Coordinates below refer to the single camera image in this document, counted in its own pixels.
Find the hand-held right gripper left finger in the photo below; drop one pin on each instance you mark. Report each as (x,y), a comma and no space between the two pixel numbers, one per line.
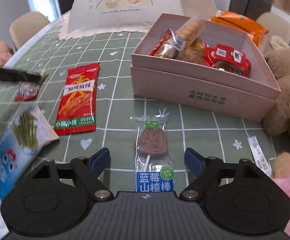
(100,158)

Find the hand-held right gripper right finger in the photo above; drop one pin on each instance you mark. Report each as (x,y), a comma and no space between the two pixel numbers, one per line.
(193,161)

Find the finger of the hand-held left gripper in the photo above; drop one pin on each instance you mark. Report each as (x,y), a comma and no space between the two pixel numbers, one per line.
(10,75)

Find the small red green packet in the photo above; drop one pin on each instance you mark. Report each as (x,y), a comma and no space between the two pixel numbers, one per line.
(27,91)

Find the clear lollipop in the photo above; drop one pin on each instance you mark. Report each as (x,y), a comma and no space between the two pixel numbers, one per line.
(151,140)

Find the red spicy strips packet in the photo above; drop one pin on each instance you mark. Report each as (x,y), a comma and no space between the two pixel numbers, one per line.
(77,100)

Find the pink cardboard box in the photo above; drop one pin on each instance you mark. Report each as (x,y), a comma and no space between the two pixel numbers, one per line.
(209,97)

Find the blue white snack packet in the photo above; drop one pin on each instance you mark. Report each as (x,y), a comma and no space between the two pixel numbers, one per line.
(15,150)

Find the red packet white label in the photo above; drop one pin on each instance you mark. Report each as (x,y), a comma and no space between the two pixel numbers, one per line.
(219,52)
(239,58)

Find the red clear snack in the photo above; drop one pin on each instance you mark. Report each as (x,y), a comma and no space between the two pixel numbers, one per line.
(164,48)

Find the clear cracker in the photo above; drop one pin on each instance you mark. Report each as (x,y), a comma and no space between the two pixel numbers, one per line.
(188,30)

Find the beige chair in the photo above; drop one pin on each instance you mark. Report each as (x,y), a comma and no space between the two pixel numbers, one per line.
(27,27)
(277,25)

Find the white fabric care label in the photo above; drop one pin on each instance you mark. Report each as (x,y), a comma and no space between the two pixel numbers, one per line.
(258,155)

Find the green checked tablecloth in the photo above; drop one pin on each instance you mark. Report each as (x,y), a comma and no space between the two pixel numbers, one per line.
(115,80)

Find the brown plush bear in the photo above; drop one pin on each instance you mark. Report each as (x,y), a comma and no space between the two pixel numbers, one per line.
(289,92)

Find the white printed food cover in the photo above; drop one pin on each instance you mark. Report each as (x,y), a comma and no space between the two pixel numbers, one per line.
(135,17)

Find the orange snack bag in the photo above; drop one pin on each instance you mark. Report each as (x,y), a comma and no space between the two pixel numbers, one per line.
(239,23)

